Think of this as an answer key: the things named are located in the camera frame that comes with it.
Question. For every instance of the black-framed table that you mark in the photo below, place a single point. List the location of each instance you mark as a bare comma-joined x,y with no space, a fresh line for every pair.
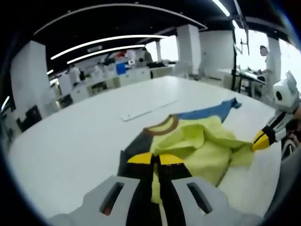
251,76

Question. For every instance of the black camera stand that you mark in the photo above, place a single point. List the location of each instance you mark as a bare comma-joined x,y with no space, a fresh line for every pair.
234,66

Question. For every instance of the white cabinet row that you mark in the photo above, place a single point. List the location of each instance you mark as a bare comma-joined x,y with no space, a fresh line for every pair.
131,76

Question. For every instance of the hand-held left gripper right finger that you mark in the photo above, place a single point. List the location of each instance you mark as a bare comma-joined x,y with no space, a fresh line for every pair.
178,188

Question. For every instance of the yellow blue grey garment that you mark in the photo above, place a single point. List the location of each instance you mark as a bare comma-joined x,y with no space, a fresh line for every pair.
200,150

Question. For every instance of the black chair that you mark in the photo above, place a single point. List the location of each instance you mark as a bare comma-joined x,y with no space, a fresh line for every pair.
29,118

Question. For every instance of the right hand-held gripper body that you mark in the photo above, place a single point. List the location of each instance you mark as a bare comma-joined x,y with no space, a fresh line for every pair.
285,99

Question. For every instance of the person's right hand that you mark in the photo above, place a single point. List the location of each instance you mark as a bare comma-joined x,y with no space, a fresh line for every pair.
295,127

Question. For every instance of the white square pillar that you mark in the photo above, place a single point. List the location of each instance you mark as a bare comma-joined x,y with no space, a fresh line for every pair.
188,49
30,80

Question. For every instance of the blue container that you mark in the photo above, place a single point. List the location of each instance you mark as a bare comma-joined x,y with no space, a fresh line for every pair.
120,69

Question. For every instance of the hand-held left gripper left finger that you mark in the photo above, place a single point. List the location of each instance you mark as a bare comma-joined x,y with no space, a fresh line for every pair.
138,179

